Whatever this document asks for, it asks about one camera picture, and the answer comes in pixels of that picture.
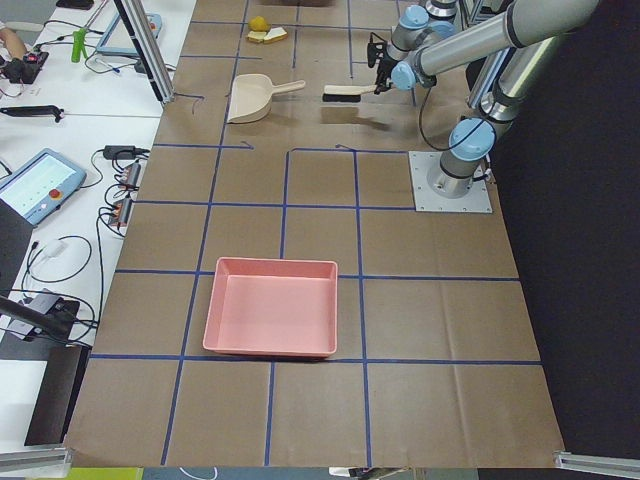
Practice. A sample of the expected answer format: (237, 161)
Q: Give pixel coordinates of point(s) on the black power adapter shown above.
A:
(123, 152)

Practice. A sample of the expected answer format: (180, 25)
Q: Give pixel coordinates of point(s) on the blue teach pendant far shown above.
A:
(116, 41)

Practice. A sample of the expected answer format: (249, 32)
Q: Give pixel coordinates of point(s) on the yellow lemon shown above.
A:
(259, 24)

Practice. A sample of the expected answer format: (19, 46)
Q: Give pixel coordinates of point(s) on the blue teach pendant near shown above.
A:
(41, 186)

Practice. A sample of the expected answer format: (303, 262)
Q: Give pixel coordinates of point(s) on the black handle tool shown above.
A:
(34, 111)

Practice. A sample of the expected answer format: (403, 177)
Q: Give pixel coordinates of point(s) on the blue teach pendant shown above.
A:
(116, 41)
(41, 186)

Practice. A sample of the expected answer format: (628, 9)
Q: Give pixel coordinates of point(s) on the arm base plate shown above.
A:
(443, 183)

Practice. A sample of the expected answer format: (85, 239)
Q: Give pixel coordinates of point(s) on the pink plastic bin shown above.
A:
(273, 307)

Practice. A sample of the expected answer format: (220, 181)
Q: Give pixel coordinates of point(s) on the cream brush with black bristles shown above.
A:
(346, 93)

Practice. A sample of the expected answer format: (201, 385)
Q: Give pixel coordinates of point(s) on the aluminium frame post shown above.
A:
(135, 20)

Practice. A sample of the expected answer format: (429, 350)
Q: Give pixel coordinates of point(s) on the cream plastic dustpan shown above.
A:
(251, 96)

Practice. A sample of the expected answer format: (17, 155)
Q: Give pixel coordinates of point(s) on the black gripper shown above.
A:
(384, 72)

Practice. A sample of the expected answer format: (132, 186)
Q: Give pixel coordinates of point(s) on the green plastic tool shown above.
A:
(79, 46)

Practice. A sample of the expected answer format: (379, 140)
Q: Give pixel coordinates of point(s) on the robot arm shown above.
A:
(503, 56)

